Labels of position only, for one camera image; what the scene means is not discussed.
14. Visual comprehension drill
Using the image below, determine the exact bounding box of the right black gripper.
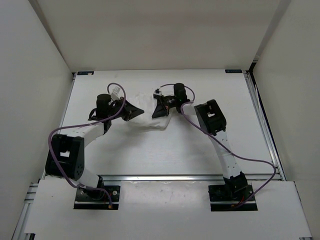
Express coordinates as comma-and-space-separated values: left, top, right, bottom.
152, 95, 179, 119

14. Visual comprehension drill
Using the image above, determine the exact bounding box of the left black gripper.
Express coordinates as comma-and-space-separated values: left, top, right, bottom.
107, 96, 144, 122

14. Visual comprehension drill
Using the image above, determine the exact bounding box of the white pleated skirt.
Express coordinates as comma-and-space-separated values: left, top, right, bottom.
127, 92, 173, 130

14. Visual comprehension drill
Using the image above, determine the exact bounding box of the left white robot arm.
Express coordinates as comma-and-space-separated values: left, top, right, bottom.
45, 94, 145, 200

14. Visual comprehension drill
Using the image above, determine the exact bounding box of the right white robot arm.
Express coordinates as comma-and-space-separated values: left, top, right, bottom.
152, 83, 248, 200

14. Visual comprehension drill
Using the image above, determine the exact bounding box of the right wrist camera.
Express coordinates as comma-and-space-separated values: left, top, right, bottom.
153, 88, 164, 100

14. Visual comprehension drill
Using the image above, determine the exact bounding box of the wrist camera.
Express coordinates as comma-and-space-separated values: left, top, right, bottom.
153, 88, 164, 100
110, 86, 122, 101

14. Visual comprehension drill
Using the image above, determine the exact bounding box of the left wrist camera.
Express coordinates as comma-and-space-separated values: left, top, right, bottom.
110, 86, 122, 101

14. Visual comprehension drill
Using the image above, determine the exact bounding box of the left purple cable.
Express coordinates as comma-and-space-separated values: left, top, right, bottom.
47, 82, 127, 208

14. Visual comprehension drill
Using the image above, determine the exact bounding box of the purple cable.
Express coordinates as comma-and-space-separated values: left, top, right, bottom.
47, 82, 127, 208
157, 83, 278, 208

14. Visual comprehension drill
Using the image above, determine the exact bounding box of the aluminium frame rail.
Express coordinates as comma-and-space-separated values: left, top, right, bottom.
101, 173, 282, 182

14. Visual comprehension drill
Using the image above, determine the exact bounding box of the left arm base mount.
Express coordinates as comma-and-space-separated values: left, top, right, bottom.
73, 184, 121, 210

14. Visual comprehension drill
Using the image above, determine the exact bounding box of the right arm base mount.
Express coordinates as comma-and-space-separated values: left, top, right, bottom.
208, 174, 258, 212

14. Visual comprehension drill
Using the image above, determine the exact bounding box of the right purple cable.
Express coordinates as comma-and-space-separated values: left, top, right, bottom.
157, 83, 278, 208

